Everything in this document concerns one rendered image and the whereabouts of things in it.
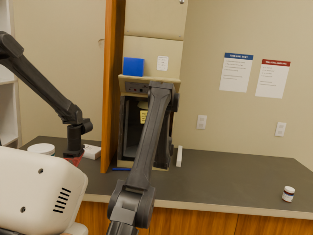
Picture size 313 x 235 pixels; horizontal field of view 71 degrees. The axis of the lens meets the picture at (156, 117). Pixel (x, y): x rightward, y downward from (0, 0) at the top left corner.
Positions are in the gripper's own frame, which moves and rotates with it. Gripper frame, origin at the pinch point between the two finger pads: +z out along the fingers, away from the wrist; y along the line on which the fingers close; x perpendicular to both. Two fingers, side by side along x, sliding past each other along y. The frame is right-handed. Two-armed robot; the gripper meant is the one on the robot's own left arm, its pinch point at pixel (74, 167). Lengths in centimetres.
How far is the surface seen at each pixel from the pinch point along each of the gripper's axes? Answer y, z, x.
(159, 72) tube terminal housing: 33, -44, -35
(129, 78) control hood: 22, -40, -20
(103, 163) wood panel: 24.3, 9.8, -7.7
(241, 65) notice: 76, -52, -95
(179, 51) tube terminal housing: 33, -56, -45
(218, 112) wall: 77, -15, -84
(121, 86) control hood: 27.2, -35.0, -15.5
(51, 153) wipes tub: 17.8, 2.8, 18.4
